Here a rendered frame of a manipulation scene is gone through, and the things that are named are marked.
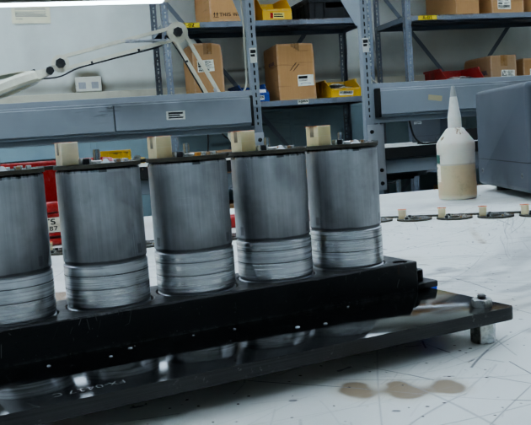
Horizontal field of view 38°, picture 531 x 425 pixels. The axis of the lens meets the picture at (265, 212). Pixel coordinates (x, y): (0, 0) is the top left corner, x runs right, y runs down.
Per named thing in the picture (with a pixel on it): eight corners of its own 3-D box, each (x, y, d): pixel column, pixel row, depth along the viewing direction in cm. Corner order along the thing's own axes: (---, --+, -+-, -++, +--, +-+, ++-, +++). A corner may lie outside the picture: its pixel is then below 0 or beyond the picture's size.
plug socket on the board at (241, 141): (263, 150, 25) (261, 129, 25) (238, 152, 24) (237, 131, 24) (252, 151, 26) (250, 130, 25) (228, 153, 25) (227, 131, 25)
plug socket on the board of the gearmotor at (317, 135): (338, 144, 26) (336, 124, 26) (316, 146, 26) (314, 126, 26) (325, 145, 27) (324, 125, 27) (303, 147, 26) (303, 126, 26)
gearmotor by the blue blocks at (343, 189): (399, 288, 27) (391, 137, 26) (338, 299, 25) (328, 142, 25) (359, 279, 29) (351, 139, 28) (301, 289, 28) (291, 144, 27)
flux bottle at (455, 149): (465, 195, 72) (460, 86, 71) (485, 197, 69) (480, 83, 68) (431, 198, 71) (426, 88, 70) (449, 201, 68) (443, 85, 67)
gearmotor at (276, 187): (329, 301, 25) (319, 142, 25) (261, 314, 24) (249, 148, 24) (292, 291, 27) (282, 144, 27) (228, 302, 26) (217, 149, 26)
